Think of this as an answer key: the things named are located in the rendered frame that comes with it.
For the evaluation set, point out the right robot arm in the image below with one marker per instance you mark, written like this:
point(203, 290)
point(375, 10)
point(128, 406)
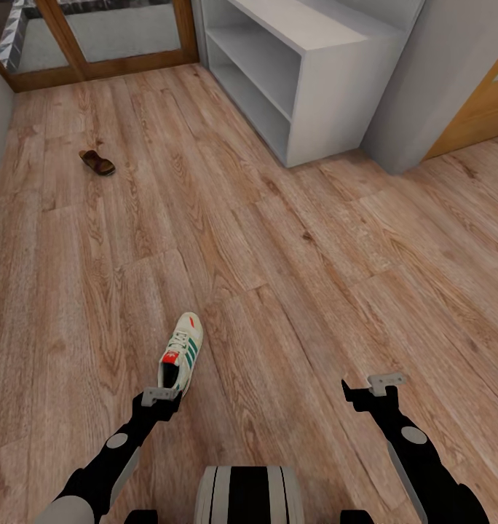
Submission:
point(436, 497)

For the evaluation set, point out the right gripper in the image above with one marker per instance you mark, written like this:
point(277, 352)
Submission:
point(363, 400)

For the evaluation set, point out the sandal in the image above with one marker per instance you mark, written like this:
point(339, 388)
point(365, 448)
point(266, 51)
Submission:
point(100, 165)

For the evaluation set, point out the gym shoe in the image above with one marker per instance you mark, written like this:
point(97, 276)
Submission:
point(178, 361)

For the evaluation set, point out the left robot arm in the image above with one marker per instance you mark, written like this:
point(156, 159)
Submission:
point(91, 492)

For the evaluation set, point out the robot trunk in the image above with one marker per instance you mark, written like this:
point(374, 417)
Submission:
point(249, 495)

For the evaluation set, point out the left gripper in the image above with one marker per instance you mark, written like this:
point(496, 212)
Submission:
point(162, 410)

